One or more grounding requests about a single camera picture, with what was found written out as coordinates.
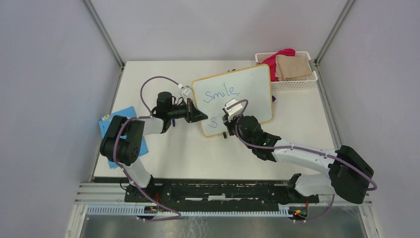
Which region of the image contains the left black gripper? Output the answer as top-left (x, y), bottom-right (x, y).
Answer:
top-left (167, 98), bottom-right (208, 123)

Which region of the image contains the yellow framed whiteboard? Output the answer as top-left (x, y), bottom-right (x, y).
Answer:
top-left (192, 64), bottom-right (273, 137)

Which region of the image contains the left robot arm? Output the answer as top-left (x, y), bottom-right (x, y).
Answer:
top-left (100, 92), bottom-right (208, 202)

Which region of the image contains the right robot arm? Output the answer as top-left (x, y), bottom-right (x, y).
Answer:
top-left (222, 115), bottom-right (377, 204)

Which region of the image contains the white plastic basket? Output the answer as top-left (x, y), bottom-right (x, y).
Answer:
top-left (270, 51), bottom-right (318, 91)

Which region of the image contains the red cloth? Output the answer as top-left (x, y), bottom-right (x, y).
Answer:
top-left (262, 48), bottom-right (296, 82)

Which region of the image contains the beige cloth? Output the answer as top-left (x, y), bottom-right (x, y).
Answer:
top-left (275, 55), bottom-right (313, 81)

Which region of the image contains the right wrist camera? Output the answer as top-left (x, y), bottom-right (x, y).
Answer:
top-left (222, 98), bottom-right (244, 123)

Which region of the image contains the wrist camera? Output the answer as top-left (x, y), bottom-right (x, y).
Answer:
top-left (181, 85), bottom-right (193, 101)
top-left (222, 98), bottom-right (244, 123)

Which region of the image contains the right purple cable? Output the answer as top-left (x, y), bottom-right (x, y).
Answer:
top-left (226, 99), bottom-right (378, 192)

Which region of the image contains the purple cable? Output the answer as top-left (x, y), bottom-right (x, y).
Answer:
top-left (226, 99), bottom-right (378, 192)
top-left (112, 76), bottom-right (182, 221)

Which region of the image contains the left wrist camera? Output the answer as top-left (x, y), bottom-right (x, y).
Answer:
top-left (181, 85), bottom-right (193, 101)

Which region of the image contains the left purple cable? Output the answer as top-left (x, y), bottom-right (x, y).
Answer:
top-left (112, 76), bottom-right (182, 221)

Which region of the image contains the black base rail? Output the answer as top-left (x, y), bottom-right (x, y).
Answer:
top-left (124, 178), bottom-right (319, 213)

